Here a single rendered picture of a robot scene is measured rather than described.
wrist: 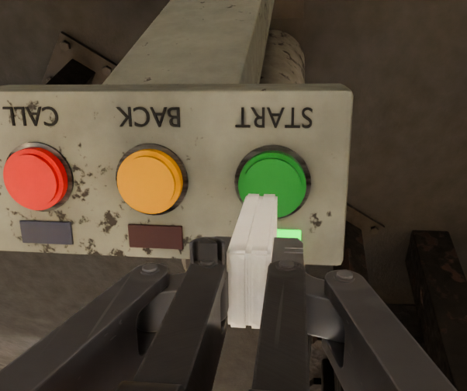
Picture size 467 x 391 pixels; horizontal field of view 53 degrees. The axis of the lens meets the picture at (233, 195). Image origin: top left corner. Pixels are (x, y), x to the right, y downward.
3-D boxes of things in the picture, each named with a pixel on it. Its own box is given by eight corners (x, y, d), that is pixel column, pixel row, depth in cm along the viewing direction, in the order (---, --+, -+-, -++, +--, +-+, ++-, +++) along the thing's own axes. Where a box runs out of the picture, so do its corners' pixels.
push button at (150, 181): (187, 207, 30) (181, 216, 29) (127, 205, 31) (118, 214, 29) (185, 146, 29) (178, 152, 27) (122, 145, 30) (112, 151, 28)
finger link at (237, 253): (248, 330, 17) (227, 328, 17) (261, 250, 23) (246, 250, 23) (247, 251, 16) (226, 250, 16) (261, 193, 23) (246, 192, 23)
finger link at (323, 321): (265, 296, 14) (365, 302, 14) (273, 236, 19) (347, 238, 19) (265, 339, 15) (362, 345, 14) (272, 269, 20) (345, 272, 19)
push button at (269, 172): (304, 210, 29) (305, 220, 28) (241, 209, 30) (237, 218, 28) (306, 147, 28) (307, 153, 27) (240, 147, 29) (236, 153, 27)
